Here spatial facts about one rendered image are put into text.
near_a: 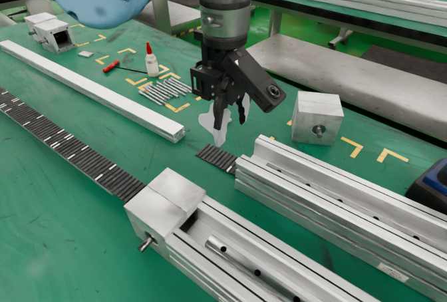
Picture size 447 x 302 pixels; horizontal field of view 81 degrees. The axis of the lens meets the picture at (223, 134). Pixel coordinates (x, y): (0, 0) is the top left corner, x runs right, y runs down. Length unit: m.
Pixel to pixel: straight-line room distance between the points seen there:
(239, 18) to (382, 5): 1.41
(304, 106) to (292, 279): 0.38
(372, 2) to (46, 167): 1.65
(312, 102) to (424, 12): 1.14
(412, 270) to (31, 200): 0.69
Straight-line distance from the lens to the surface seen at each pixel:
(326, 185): 0.54
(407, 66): 3.23
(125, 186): 0.57
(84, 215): 0.60
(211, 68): 0.47
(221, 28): 0.40
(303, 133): 0.67
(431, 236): 0.57
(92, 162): 0.64
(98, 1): 0.27
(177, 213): 0.43
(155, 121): 0.70
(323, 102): 0.68
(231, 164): 0.61
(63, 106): 0.92
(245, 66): 0.43
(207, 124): 0.50
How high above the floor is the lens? 1.24
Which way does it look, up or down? 42 degrees down
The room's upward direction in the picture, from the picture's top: straight up
